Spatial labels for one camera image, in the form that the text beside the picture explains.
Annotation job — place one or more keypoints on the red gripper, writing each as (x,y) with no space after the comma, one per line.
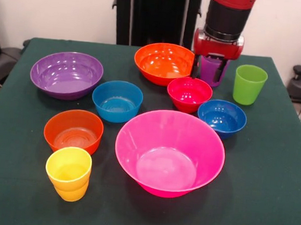
(218,48)

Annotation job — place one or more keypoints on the small red bowl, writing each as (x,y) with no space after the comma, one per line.
(188,97)

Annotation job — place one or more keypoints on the green cup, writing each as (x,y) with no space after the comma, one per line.
(249,86)

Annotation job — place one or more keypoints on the light blue bowl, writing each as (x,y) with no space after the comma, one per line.
(117,104)

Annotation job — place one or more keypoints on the purple cup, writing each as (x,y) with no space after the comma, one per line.
(208,70)

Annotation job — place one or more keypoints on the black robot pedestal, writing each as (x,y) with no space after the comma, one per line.
(158,14)

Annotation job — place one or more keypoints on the black stand base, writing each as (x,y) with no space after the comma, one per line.
(3,61)

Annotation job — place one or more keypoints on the large orange bowl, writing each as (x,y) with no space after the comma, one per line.
(164,66)

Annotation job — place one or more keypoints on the yellow cup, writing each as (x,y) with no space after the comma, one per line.
(67,173)

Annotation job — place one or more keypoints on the large purple bowl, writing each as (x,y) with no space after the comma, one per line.
(64,85)

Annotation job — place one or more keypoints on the large pink bowl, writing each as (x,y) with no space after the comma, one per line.
(168,150)

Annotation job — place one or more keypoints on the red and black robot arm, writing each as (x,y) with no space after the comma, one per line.
(225,16)

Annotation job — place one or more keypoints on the dark green table cloth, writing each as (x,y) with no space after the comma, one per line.
(252,178)

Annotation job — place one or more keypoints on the small orange-red bowl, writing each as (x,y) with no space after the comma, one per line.
(73,130)

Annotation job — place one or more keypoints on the dark blue bowl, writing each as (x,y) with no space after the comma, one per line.
(222,120)

